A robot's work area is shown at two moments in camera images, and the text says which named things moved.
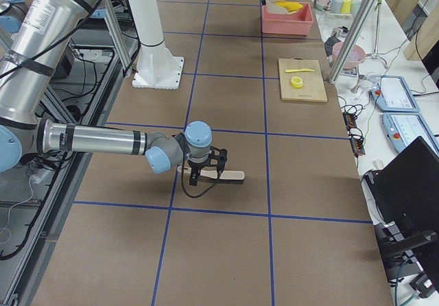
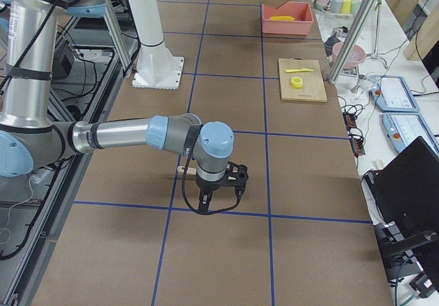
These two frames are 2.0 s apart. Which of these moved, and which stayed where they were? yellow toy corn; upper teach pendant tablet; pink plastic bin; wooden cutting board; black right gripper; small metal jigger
Moved: black right gripper; yellow toy corn
Stayed: wooden cutting board; small metal jigger; upper teach pendant tablet; pink plastic bin
